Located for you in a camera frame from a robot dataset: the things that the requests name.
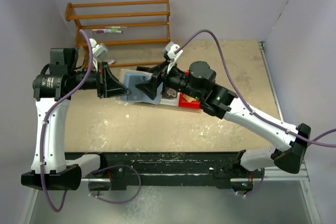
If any white plastic bin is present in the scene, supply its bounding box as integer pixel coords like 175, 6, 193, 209
160, 88, 180, 106

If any red plastic bin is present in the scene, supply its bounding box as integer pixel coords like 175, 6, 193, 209
177, 71, 205, 111

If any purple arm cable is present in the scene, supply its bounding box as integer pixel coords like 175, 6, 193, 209
175, 29, 336, 148
40, 29, 102, 212

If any black VIP cards stack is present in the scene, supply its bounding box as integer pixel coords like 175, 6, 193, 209
163, 88, 177, 99

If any wooden shelf rack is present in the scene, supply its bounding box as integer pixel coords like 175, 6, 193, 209
65, 0, 171, 56

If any pink marker pen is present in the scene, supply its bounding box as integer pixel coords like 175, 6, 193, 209
91, 29, 123, 34

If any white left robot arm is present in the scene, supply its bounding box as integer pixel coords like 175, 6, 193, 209
21, 48, 131, 190

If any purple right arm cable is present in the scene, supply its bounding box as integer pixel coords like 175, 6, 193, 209
175, 29, 336, 148

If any gold VIP cards stack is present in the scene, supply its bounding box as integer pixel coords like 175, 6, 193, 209
182, 94, 198, 103

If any green marker pen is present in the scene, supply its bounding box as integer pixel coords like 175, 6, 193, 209
105, 26, 127, 30

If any black plastic bin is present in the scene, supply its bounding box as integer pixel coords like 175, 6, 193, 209
136, 65, 164, 76

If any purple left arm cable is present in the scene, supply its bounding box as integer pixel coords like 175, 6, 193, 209
40, 29, 102, 212

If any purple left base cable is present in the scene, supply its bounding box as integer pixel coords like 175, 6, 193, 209
88, 165, 142, 204

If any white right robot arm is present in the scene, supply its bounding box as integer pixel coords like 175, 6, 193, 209
136, 61, 311, 174

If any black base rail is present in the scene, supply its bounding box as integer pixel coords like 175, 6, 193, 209
85, 152, 252, 190

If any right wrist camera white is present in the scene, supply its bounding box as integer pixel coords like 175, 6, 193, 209
163, 41, 183, 74

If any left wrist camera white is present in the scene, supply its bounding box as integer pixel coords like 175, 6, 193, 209
89, 38, 108, 58

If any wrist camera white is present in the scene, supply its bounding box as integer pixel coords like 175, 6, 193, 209
163, 41, 183, 74
89, 38, 108, 58

